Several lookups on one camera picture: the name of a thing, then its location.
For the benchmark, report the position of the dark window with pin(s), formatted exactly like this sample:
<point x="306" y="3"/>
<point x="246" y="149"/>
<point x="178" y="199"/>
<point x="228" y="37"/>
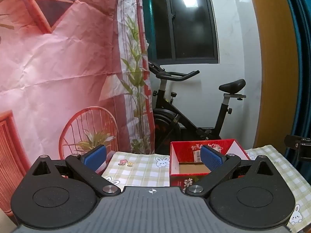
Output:
<point x="184" y="21"/>

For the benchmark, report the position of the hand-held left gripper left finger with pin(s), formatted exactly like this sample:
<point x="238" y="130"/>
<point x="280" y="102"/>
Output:
<point x="93" y="157"/>

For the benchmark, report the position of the teal curtain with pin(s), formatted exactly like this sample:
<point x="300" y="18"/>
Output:
<point x="301" y="53"/>

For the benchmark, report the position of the printed pink backdrop cloth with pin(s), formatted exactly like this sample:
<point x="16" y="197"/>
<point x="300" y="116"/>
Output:
<point x="60" y="77"/>

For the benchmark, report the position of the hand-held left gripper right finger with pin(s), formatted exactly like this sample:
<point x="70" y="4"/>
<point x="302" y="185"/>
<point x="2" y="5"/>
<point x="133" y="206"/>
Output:
<point x="211" y="157"/>

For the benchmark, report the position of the black exercise bike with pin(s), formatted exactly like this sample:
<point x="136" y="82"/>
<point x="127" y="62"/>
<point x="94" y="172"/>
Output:
<point x="170" y="116"/>

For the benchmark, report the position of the wooden door panel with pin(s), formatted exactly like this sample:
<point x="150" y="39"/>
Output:
<point x="272" y="65"/>

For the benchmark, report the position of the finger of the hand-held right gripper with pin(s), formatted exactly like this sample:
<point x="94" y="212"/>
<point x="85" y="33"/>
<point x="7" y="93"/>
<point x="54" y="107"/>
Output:
<point x="295" y="144"/>

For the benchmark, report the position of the checkered bunny tablecloth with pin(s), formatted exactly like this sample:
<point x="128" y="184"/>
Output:
<point x="138" y="172"/>

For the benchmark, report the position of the red cardboard box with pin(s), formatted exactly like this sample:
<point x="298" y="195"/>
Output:
<point x="175" y="160"/>

